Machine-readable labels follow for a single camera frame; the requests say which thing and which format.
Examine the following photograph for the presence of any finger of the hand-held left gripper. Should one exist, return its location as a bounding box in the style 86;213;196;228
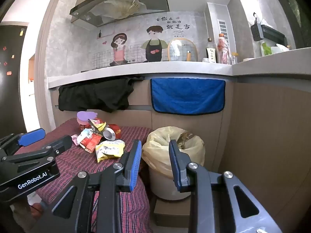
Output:
1;135;73;173
0;128;46;156

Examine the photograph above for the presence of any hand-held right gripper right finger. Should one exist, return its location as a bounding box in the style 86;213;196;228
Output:
168;139;283;233

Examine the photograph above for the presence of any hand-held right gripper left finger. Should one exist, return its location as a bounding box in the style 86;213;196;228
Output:
33;139;142;233

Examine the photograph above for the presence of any white trash bin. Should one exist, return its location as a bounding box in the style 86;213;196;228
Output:
149;166;193;201

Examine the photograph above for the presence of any white bin with yellow bag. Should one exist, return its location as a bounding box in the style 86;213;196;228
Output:
142;126;205;179

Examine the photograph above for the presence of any white blue packet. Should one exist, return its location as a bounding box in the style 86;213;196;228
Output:
77;128;95;142

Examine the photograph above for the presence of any large yellow snack packet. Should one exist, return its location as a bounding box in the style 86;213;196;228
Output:
95;139;126;163

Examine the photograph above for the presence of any red gold snack wrapper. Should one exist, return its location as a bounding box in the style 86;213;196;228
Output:
80;136;103;154

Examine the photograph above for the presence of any crushed red drink can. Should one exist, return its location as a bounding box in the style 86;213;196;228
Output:
103;124;122;141

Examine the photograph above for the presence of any yellow green wrapper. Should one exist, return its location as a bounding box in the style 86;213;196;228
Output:
87;118;107;134

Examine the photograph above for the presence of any red plaid cloth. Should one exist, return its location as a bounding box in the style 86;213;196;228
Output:
15;118;152;233

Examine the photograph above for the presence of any black fridge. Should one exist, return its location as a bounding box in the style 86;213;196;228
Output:
0;24;28;139

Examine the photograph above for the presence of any brown low platform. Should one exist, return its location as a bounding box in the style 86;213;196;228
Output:
153;196;193;227

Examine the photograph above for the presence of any black cloth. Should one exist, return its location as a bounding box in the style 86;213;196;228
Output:
58;75;145;113

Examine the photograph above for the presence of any group of fridge magnets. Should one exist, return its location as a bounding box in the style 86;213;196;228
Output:
2;29;25;76

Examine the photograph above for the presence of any blue towel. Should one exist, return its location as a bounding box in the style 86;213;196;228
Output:
150;78;226;115

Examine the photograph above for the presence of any grey kitchen countertop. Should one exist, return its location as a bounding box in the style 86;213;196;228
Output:
47;47;311;90

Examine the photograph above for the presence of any black pan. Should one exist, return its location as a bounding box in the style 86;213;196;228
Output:
110;59;132;67

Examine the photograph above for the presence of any glass pot lid wooden rim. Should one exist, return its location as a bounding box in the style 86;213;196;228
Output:
167;39;198;62

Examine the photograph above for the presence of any dark sauce bottle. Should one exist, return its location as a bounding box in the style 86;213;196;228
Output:
206;38;217;63

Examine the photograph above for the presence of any red label plastic bottle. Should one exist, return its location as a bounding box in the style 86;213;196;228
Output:
217;33;231;65

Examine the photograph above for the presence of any white vent grille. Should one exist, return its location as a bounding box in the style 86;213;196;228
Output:
217;19;229;46

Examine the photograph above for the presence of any green vegetable bag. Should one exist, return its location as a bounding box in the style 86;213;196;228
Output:
261;41;273;56

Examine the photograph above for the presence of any crumpled plastic film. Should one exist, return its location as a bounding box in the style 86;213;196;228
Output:
89;0;146;20

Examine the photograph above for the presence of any white plastic bag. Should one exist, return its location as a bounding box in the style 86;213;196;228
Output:
271;44;290;55

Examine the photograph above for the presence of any glass range hood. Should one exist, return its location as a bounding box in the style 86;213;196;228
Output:
70;0;170;28

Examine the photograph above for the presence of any dark window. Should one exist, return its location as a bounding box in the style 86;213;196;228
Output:
277;0;311;49

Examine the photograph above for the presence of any cartoon wall poster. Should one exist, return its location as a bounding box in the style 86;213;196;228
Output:
93;15;202;68

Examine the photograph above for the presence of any black wall rack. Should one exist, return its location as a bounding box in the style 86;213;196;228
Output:
261;25;287;44

